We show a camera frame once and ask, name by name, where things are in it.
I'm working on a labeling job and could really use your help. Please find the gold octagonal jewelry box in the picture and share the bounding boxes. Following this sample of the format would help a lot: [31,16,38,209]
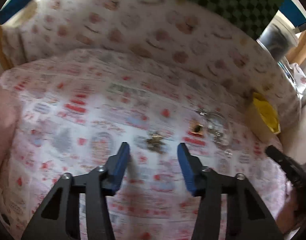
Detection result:
[245,93,277,143]

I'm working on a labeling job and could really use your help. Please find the gold black-stone ring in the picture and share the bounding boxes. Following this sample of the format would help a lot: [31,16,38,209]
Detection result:
[189,121,206,137]

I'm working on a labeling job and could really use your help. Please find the baby bear print cloth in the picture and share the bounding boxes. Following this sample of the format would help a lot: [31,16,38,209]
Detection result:
[2,0,301,128]

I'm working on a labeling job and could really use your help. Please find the person's hand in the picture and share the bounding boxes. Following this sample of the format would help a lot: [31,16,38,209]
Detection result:
[0,85,20,169]

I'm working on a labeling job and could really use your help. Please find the gold cluster earring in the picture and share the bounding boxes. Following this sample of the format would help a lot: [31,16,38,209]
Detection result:
[146,132,167,154]

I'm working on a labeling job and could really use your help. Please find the pink print bed sheet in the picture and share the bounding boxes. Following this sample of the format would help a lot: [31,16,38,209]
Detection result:
[0,50,286,239]

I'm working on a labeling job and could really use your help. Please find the yellow cloth pouch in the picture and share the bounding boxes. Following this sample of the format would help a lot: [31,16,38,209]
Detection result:
[252,92,280,134]

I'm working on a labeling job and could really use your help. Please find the silver bangle bracelet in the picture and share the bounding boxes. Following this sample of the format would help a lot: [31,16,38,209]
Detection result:
[195,107,228,140]

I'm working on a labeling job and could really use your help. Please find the clear plastic cup dark contents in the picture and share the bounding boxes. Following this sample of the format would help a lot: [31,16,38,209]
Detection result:
[257,11,298,62]

